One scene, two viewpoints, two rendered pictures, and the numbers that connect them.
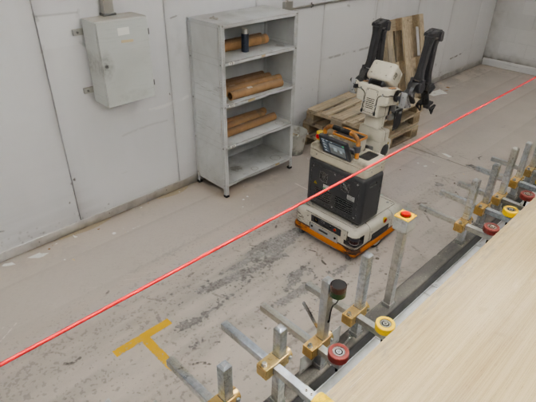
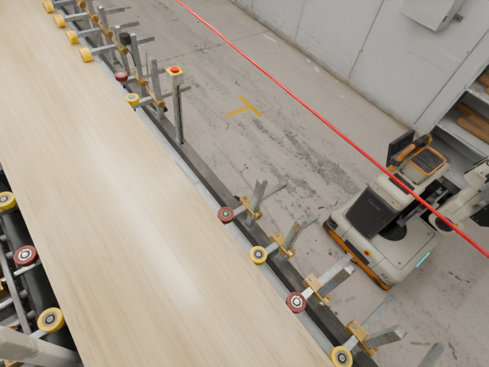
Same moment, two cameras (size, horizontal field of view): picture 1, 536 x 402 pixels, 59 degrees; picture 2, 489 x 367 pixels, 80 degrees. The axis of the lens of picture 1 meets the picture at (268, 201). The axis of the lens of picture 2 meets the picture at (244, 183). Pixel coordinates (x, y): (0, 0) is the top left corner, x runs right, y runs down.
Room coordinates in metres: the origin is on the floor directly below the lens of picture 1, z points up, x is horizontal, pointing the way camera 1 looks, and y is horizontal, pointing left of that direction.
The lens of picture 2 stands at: (2.12, -1.90, 2.12)
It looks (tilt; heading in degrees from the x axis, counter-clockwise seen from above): 53 degrees down; 88
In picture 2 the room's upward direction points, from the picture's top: 11 degrees clockwise
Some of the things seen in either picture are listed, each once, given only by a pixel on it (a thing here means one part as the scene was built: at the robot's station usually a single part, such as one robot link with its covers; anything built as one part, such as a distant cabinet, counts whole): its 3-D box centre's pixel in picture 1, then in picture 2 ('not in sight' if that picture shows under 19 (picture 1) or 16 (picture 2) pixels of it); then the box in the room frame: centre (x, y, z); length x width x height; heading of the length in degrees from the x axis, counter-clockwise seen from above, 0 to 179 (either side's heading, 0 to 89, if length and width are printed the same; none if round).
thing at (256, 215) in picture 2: (463, 223); (250, 207); (2.21, -1.09, 0.84); 0.14 x 0.06 x 0.05; 135
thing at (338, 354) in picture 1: (337, 360); (122, 81); (1.23, -0.28, 0.85); 0.08 x 0.08 x 0.11
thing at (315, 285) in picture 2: (499, 197); (316, 290); (2.56, -1.45, 0.81); 0.14 x 0.06 x 0.05; 135
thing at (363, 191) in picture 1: (347, 173); (400, 193); (3.25, -0.61, 0.59); 0.55 x 0.34 x 0.83; 45
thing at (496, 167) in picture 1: (486, 199); (287, 245); (2.40, -1.29, 0.88); 0.04 x 0.04 x 0.48; 45
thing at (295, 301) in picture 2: (525, 201); (293, 304); (2.44, -1.54, 0.85); 0.08 x 0.08 x 0.11
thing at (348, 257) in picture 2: (490, 195); (320, 281); (2.58, -1.40, 0.80); 0.43 x 0.03 x 0.04; 45
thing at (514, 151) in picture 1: (505, 182); (327, 287); (2.58, -1.46, 0.90); 0.04 x 0.04 x 0.48; 45
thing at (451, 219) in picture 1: (454, 221); (255, 202); (2.23, -1.05, 0.84); 0.43 x 0.03 x 0.04; 45
